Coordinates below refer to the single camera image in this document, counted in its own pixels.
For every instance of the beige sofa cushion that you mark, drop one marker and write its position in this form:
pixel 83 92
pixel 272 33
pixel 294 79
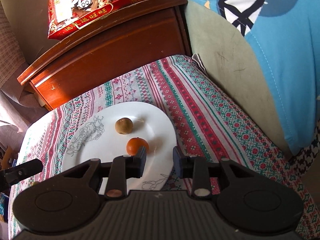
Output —
pixel 231 63

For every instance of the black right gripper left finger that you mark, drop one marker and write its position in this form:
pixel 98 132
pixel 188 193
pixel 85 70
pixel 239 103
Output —
pixel 123 168

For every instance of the patterned striped tablecloth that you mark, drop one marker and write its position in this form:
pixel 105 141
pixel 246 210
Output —
pixel 207 123

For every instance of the red-brown wooden cabinet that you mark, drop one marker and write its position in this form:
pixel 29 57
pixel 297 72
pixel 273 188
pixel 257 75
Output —
pixel 113 45

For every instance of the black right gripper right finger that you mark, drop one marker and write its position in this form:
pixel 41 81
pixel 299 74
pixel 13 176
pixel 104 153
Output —
pixel 194 168

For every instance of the orange tangerine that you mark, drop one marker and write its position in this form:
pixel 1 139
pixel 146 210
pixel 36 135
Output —
pixel 134 144

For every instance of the checkered beige curtain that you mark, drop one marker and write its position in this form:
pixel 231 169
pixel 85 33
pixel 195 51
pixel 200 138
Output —
pixel 19 107

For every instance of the brown kiwi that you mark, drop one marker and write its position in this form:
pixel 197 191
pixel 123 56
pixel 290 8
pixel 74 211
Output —
pixel 124 126

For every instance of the white floral plate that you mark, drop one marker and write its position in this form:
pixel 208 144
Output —
pixel 97 138

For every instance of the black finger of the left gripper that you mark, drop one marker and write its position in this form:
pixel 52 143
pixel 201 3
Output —
pixel 14 175

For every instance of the blue printed blanket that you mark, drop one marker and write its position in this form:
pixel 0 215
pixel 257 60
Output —
pixel 284 35

